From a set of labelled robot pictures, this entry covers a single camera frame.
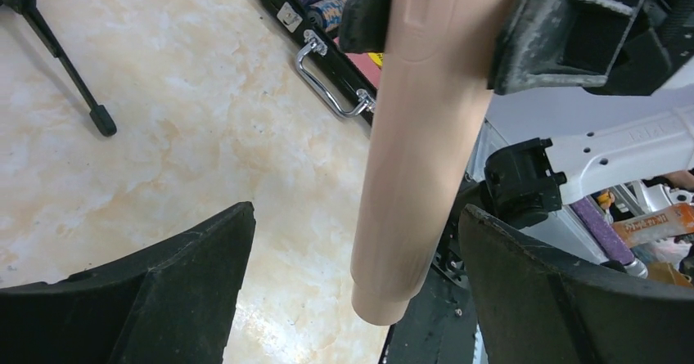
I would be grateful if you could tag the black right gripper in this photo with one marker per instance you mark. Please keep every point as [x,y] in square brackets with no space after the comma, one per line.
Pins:
[612,47]

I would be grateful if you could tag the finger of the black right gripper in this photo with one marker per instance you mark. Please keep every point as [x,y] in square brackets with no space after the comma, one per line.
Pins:
[364,26]

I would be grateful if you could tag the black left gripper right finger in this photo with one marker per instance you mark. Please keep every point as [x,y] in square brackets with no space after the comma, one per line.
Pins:
[539,304]

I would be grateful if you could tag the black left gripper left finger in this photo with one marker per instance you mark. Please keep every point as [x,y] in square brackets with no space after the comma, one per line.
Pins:
[172,302]

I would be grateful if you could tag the beige microphone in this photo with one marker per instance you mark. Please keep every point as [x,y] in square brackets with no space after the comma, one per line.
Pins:
[430,105]

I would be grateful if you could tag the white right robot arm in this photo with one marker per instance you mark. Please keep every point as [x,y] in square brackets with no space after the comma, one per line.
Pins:
[524,182]

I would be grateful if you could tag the black tripod mic stand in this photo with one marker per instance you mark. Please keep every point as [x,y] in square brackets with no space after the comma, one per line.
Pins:
[98,113]

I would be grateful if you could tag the yellow round chip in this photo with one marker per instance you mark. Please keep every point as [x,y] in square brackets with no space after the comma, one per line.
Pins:
[377,58]

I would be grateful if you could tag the pink card in case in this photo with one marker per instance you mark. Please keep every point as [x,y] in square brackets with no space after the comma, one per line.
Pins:
[358,68]

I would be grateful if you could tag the black carrying case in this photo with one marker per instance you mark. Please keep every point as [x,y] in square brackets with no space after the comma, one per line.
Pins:
[312,25]

